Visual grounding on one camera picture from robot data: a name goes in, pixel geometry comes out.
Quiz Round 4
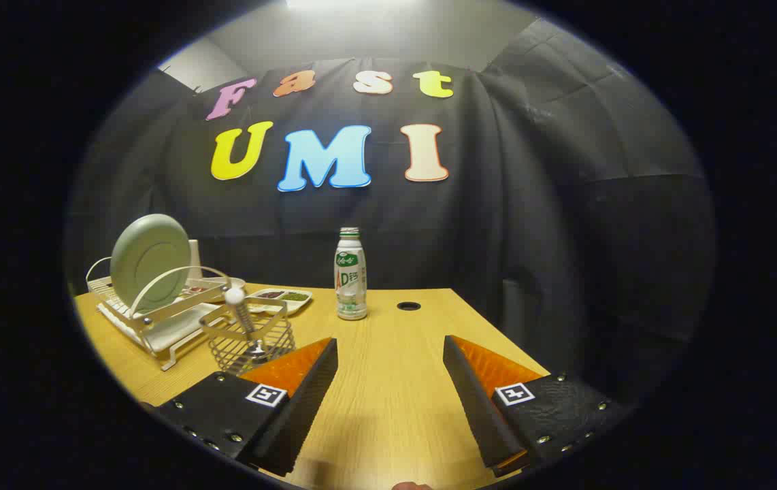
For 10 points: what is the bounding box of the black backdrop cloth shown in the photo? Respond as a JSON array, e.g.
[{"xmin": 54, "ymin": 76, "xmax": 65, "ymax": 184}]
[{"xmin": 65, "ymin": 58, "xmax": 719, "ymax": 409}]

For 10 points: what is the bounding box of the silver wire basket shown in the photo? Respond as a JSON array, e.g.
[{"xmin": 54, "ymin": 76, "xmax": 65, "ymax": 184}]
[{"xmin": 199, "ymin": 299, "xmax": 296, "ymax": 376}]

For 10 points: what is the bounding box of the white divided tray with grains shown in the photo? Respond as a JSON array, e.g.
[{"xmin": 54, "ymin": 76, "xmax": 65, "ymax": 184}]
[{"xmin": 246, "ymin": 288, "xmax": 313, "ymax": 315}]

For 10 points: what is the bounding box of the striped handle spoon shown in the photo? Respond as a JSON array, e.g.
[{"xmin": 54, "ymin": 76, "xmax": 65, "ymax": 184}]
[{"xmin": 224, "ymin": 287, "xmax": 274, "ymax": 361}]

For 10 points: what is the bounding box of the white wire dish rack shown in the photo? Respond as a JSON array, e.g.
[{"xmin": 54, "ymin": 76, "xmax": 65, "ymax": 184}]
[{"xmin": 86, "ymin": 257, "xmax": 246, "ymax": 372}]

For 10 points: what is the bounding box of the white drink bottle green label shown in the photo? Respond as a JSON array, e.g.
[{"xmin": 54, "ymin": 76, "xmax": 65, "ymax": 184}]
[{"xmin": 333, "ymin": 227, "xmax": 368, "ymax": 321}]

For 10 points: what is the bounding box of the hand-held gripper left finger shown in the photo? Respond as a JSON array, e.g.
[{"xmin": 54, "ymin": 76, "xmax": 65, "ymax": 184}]
[{"xmin": 140, "ymin": 337, "xmax": 339, "ymax": 477}]

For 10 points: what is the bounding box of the round plate with sausages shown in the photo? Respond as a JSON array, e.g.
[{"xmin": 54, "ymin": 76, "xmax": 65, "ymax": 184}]
[{"xmin": 188, "ymin": 276, "xmax": 246, "ymax": 300}]

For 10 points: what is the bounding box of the light green plate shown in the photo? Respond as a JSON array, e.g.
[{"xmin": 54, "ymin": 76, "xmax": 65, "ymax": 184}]
[{"xmin": 110, "ymin": 214, "xmax": 192, "ymax": 314}]

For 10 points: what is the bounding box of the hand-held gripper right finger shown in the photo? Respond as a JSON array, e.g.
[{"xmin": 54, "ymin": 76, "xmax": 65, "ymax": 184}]
[{"xmin": 443, "ymin": 335, "xmax": 634, "ymax": 477}]

